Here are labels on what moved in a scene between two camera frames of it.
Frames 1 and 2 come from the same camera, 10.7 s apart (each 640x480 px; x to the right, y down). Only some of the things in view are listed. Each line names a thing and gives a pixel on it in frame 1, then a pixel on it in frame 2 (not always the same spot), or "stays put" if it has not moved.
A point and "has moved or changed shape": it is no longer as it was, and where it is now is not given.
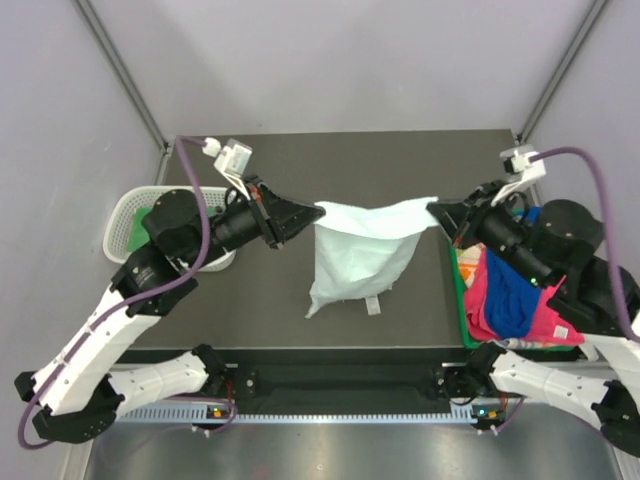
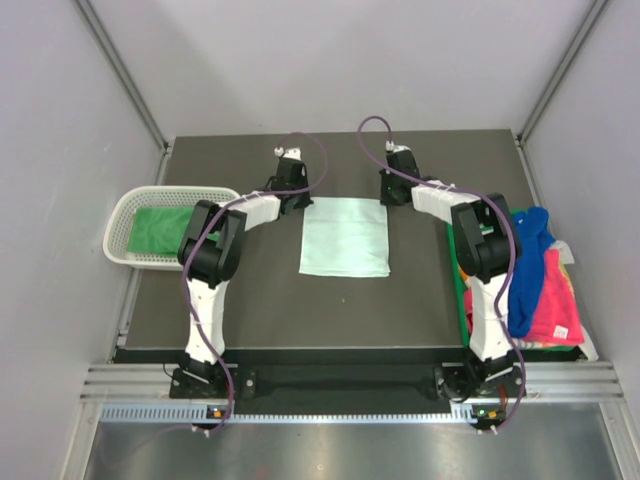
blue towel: [511, 296] stays put
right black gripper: [462, 217] → [385, 200]
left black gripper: [276, 218] → [303, 202]
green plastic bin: [473, 344] stays put
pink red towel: [550, 328] stays put
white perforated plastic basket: [125, 202] stays put
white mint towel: [361, 252] has moved or changed shape
